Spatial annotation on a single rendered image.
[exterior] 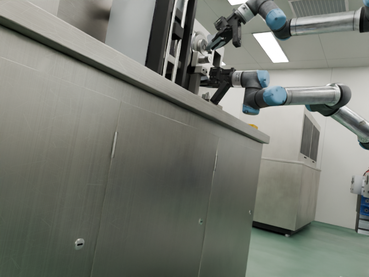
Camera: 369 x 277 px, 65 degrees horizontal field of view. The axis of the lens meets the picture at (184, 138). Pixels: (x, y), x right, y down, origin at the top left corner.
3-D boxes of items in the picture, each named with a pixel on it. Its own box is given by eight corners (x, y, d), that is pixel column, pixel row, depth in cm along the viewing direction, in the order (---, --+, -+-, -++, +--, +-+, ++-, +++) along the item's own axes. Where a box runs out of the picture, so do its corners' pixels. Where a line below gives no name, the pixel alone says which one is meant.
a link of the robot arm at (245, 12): (256, 19, 131) (250, 10, 124) (248, 26, 133) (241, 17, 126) (248, 9, 134) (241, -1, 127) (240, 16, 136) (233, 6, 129)
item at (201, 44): (203, 35, 135) (209, 46, 141) (200, 35, 136) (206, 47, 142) (198, 47, 132) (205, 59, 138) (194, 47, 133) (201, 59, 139)
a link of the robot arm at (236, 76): (245, 89, 133) (238, 84, 126) (235, 89, 136) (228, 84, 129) (247, 73, 134) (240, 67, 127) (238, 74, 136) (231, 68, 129)
